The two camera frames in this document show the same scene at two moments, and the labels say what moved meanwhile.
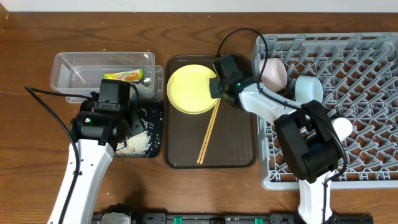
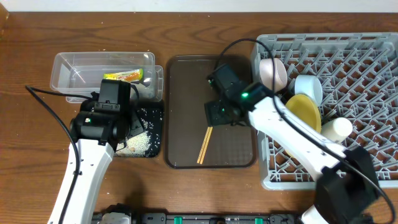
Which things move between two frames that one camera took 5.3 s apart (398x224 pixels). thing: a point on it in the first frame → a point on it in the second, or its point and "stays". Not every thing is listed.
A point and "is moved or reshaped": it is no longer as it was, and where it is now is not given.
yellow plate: x=188 y=89 is moved or reshaped
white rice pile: x=137 y=147 stays
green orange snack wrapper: x=134 y=75 stays
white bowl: x=274 y=74 stays
